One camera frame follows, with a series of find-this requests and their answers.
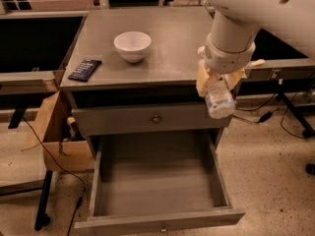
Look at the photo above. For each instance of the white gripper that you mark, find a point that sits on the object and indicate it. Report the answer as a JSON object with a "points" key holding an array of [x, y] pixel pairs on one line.
{"points": [[226, 60]]}

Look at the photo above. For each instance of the clear plastic bottle blue label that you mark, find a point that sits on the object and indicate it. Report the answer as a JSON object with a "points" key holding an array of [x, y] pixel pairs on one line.
{"points": [[219, 101]]}

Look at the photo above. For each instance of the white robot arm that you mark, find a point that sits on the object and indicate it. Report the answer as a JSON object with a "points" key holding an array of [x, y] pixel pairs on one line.
{"points": [[230, 43]]}

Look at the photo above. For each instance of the grey top drawer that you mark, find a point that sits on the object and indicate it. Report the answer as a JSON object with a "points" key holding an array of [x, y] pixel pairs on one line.
{"points": [[97, 121]]}

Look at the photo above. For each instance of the grey drawer cabinet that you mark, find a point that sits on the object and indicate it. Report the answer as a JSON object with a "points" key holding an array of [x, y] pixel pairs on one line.
{"points": [[166, 75]]}

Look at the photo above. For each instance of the grey open middle drawer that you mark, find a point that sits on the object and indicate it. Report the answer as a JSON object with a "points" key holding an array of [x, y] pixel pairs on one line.
{"points": [[157, 182]]}

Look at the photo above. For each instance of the small yellow foam piece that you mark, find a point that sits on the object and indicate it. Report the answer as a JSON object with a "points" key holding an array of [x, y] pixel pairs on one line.
{"points": [[258, 63]]}

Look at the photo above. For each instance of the black stand base right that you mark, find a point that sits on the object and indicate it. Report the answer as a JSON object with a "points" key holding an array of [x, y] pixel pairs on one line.
{"points": [[308, 131]]}

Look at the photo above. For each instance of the white ceramic bowl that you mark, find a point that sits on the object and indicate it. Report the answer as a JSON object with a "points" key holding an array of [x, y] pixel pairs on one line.
{"points": [[132, 45]]}

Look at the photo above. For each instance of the dark blue snack packet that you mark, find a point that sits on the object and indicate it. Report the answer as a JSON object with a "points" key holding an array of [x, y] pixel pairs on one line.
{"points": [[85, 69]]}

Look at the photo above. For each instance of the brown cardboard box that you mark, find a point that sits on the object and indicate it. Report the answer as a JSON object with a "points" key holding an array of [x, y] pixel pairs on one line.
{"points": [[48, 132]]}

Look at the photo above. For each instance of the black stand leg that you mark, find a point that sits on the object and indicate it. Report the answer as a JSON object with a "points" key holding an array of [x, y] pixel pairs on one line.
{"points": [[42, 218]]}

